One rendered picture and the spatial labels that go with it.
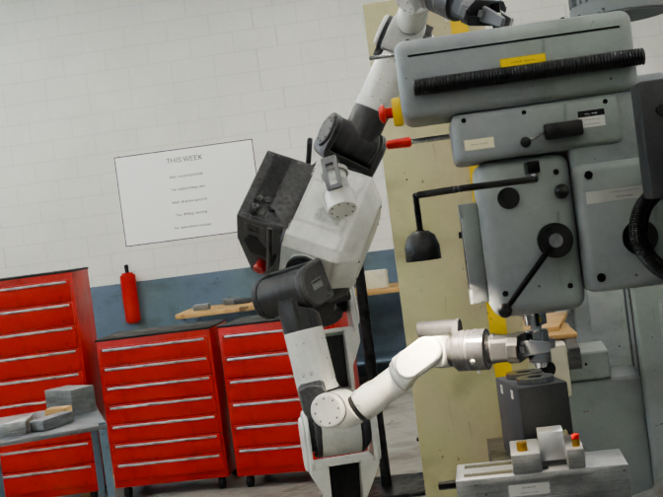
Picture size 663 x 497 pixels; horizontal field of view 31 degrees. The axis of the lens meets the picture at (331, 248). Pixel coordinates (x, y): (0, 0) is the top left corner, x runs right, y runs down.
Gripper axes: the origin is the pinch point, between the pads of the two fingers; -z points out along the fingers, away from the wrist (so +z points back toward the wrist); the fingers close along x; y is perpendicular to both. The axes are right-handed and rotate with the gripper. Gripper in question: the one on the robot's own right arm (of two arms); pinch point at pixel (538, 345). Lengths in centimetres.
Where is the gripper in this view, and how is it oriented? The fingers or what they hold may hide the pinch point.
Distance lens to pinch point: 252.4
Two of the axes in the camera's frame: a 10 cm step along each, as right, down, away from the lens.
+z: -9.2, 1.0, 3.8
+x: 3.8, -0.7, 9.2
